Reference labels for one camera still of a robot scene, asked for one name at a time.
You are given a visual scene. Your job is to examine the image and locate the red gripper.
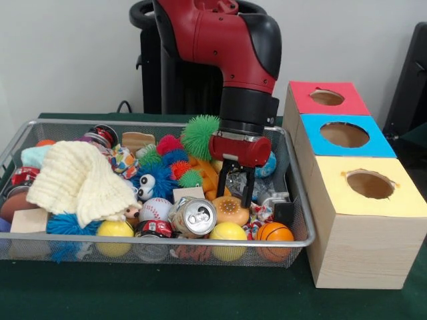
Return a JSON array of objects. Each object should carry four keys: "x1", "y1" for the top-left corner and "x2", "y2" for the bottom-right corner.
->
[{"x1": 208, "y1": 131, "x2": 273, "y2": 208}]

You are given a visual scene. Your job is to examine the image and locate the crushed clear plastic bottle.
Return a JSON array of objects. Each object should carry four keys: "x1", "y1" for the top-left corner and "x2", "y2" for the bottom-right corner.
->
[{"x1": 225, "y1": 168, "x2": 264, "y2": 201}]

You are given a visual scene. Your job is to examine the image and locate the green spiky rubber ball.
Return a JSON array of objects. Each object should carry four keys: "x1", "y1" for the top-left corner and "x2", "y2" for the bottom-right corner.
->
[{"x1": 181, "y1": 115, "x2": 221, "y2": 161}]

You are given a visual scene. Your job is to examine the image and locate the cream waffle cloth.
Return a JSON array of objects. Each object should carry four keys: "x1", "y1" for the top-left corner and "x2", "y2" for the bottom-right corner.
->
[{"x1": 25, "y1": 140, "x2": 143, "y2": 227}]

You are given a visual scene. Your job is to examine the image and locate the wooden box with three holes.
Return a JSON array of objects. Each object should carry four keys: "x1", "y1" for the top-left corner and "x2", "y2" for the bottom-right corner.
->
[{"x1": 282, "y1": 81, "x2": 427, "y2": 289}]

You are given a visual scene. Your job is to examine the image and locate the opened silver drink can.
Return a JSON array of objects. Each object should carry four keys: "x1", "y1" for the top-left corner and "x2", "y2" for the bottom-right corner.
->
[{"x1": 168, "y1": 197, "x2": 218, "y2": 239}]

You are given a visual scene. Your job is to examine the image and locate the orange toy basketball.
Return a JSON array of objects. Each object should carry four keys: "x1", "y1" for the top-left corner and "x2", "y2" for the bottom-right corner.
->
[{"x1": 256, "y1": 221, "x2": 295, "y2": 263}]

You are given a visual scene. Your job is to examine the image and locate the white baseball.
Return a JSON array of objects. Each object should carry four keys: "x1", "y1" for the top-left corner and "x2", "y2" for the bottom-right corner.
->
[{"x1": 138, "y1": 197, "x2": 173, "y2": 223}]

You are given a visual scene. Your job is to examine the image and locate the orange plush toy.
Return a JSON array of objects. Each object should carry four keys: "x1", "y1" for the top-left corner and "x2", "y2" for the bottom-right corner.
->
[{"x1": 125, "y1": 206, "x2": 143, "y2": 223}]

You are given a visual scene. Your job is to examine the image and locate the blue spiky ball with eyes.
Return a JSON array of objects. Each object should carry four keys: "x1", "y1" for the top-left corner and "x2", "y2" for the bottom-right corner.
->
[{"x1": 45, "y1": 213, "x2": 104, "y2": 236}]

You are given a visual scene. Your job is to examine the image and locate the side table with green cloth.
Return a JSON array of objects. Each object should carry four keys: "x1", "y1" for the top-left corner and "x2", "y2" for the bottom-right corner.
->
[{"x1": 398, "y1": 123, "x2": 427, "y2": 157}]

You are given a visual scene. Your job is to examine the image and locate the black upright panel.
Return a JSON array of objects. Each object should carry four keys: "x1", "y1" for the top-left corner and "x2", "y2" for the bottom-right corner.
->
[{"x1": 383, "y1": 21, "x2": 427, "y2": 134}]

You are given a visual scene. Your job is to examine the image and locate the mint knitted cloth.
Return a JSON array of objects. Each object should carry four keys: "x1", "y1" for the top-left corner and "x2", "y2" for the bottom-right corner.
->
[{"x1": 20, "y1": 145, "x2": 53, "y2": 167}]

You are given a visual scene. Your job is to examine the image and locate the plain wooden block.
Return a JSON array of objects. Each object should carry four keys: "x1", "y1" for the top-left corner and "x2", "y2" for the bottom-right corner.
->
[{"x1": 9, "y1": 209, "x2": 49, "y2": 233}]

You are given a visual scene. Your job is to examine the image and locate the brown toy football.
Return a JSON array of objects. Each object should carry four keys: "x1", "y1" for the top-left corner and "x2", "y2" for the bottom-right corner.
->
[{"x1": 0, "y1": 193, "x2": 34, "y2": 221}]

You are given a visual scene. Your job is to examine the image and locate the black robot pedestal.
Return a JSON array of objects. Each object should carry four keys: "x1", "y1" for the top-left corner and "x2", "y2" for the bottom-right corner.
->
[{"x1": 129, "y1": 0, "x2": 268, "y2": 116}]

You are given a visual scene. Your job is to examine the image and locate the shallow wire mesh bin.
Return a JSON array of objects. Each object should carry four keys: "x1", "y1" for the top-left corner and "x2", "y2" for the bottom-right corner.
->
[{"x1": 0, "y1": 119, "x2": 317, "y2": 267}]

